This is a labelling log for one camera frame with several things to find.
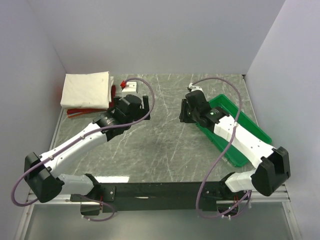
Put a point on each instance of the white t shirt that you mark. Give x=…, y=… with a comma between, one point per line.
x=83, y=91

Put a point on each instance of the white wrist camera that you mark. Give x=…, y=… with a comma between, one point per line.
x=191, y=88
x=129, y=87

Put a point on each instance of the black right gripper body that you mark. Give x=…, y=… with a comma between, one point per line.
x=193, y=113

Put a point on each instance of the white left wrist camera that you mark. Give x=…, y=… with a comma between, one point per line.
x=129, y=87

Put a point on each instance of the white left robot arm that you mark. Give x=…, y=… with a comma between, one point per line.
x=44, y=173

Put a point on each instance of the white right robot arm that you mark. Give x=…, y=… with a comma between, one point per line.
x=271, y=165

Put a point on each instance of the black base beam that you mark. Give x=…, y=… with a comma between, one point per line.
x=152, y=196

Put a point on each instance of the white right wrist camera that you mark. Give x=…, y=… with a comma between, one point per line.
x=191, y=88

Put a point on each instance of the folded red t shirt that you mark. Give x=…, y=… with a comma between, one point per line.
x=93, y=110

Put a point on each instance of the green plastic tray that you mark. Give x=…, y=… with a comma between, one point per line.
x=250, y=142

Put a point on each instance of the folded orange t shirt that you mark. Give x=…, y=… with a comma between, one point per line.
x=75, y=114

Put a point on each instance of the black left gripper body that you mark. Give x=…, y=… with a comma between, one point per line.
x=139, y=116

